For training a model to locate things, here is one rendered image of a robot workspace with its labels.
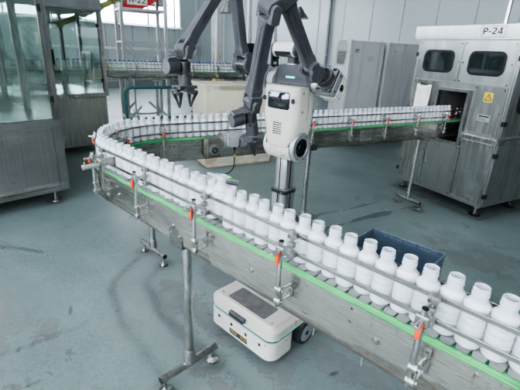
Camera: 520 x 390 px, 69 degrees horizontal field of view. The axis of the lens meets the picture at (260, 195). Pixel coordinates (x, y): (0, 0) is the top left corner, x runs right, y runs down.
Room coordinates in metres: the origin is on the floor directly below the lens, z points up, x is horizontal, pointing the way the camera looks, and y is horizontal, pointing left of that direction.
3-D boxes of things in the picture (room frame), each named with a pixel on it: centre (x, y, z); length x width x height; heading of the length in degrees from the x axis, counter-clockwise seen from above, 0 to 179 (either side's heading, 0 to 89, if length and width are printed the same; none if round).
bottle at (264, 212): (1.25, -0.02, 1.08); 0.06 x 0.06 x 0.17
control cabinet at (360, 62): (7.53, -1.69, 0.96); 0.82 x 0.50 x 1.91; 119
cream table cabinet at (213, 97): (5.88, 0.48, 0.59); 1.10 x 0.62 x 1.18; 119
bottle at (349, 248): (1.01, -0.27, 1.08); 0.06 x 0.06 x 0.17
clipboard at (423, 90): (4.81, -1.91, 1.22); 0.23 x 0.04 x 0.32; 29
